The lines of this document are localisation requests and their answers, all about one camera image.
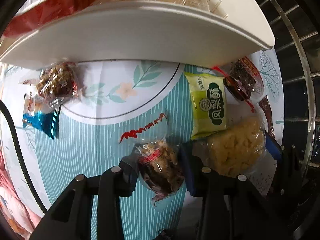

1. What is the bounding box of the nut cluster red-edge packet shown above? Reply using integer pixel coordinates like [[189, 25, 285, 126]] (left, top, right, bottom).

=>
[[119, 110, 184, 208]]

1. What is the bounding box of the yellow puffed snack clear bag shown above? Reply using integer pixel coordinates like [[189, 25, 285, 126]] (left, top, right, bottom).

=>
[[192, 115, 265, 178]]

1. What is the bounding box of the green pineapple cake packet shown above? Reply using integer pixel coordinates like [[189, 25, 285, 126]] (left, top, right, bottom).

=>
[[184, 72, 227, 140]]

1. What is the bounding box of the brown chocolate sachet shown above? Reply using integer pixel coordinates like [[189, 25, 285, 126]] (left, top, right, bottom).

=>
[[259, 95, 274, 138]]

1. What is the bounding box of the blue foil candy packet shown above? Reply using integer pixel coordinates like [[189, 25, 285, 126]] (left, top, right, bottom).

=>
[[22, 94, 60, 139]]

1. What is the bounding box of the dark jerky red-trim packet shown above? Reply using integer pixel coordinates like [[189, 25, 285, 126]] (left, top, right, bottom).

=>
[[211, 56, 265, 113]]

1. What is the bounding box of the nut brittle clear packet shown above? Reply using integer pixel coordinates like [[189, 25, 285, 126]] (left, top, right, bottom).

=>
[[36, 62, 79, 108]]

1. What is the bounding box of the blue red biscuit roll pack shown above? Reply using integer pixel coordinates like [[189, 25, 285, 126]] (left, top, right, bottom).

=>
[[3, 0, 97, 38]]

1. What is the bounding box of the tree print tablecloth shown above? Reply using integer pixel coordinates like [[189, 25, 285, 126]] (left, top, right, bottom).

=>
[[1, 48, 284, 239]]

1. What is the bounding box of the pink blanket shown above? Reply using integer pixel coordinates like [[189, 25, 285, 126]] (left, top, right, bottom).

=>
[[0, 154, 41, 239]]

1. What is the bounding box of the white plastic storage bin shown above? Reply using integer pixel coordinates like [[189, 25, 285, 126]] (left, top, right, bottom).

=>
[[1, 0, 275, 69]]

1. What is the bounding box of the metal window grille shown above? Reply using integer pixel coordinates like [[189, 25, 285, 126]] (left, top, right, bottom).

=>
[[255, 0, 319, 178]]

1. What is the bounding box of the black cable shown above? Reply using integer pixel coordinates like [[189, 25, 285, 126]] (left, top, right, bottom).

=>
[[0, 100, 48, 212]]

